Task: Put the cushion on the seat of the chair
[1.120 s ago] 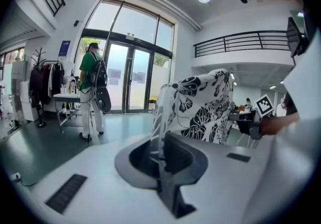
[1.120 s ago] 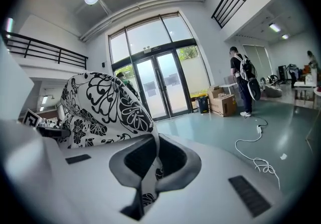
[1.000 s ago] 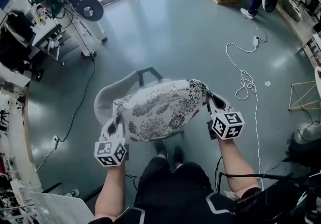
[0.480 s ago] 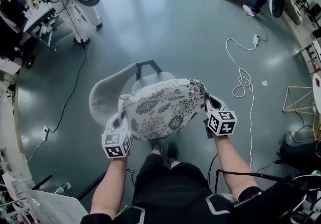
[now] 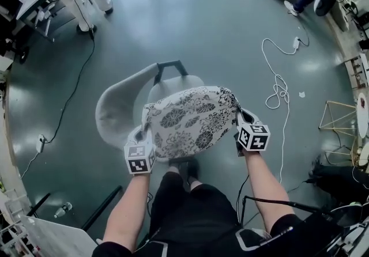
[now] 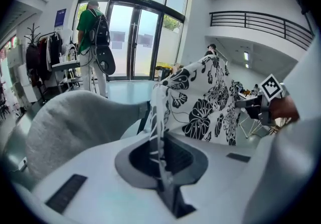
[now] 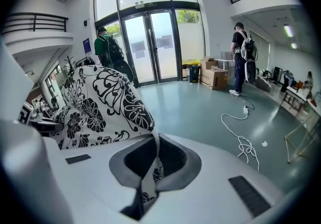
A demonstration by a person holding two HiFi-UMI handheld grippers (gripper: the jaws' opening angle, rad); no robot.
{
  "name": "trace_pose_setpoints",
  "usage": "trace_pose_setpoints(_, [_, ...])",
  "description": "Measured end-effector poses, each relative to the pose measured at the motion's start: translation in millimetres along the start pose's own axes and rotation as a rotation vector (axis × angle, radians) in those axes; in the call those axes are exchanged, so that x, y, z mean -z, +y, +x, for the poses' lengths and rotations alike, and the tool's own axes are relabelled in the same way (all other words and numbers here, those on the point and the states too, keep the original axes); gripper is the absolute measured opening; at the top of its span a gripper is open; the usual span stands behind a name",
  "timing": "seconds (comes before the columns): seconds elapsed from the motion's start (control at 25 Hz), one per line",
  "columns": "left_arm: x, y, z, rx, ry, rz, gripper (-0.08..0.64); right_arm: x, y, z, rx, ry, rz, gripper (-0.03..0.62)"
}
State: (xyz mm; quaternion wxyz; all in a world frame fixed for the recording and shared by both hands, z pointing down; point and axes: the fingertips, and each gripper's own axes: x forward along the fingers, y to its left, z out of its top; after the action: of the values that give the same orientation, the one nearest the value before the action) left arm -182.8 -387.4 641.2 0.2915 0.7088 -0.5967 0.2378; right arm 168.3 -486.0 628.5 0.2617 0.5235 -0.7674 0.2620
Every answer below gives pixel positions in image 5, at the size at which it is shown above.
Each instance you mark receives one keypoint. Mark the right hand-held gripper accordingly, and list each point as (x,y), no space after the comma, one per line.
(253,136)

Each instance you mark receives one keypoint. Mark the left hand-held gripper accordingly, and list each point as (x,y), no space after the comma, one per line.
(139,155)

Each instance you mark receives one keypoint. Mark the grey chair with black frame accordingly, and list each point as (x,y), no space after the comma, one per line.
(121,109)

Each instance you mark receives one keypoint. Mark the floral black and white cushion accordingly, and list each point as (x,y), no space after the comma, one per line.
(188,123)

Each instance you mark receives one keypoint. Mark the person's left forearm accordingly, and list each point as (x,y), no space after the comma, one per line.
(127,209)

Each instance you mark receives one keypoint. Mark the person's right forearm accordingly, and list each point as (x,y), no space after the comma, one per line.
(263,189)

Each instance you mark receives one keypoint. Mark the person's shoes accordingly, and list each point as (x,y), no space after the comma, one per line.
(187,169)

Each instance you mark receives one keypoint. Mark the small white paper scrap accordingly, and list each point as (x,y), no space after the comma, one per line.
(301,94)

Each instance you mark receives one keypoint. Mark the black rod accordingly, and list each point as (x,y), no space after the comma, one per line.
(101,208)

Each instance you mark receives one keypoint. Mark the person's black clothing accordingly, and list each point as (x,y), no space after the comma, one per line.
(199,221)

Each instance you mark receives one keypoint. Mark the black fluffy item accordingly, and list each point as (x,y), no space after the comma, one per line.
(334,178)

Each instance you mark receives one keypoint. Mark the clear plastic bottle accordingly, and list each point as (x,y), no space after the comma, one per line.
(63,210)

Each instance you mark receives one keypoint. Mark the white power strip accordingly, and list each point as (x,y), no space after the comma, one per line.
(296,42)

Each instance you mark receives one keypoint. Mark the white round table top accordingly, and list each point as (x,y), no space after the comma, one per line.
(363,114)

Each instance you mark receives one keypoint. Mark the white desk with equipment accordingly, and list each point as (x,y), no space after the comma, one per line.
(31,2)

